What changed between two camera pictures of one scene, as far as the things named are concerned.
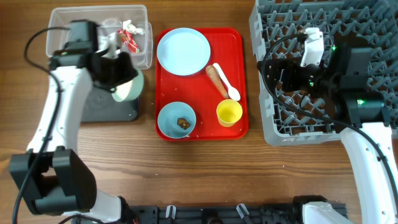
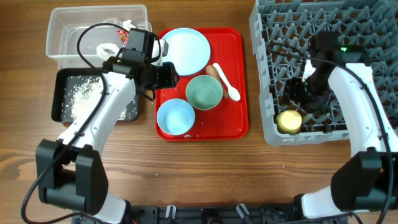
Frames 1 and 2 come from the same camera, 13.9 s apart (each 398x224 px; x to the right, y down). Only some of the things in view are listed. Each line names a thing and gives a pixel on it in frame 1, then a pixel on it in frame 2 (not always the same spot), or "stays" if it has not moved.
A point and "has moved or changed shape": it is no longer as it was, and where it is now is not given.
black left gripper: [130, 71] -> [170, 79]
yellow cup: [228, 112] -> [289, 122]
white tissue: [128, 26] stays
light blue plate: [183, 51] stays
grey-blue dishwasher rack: [290, 116] stays
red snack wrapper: [128, 40] stays
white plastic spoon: [233, 93] stays
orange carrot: [214, 76] stays
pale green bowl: [130, 90] has moved or changed shape
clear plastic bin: [127, 27] stays
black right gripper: [291, 67] -> [290, 92]
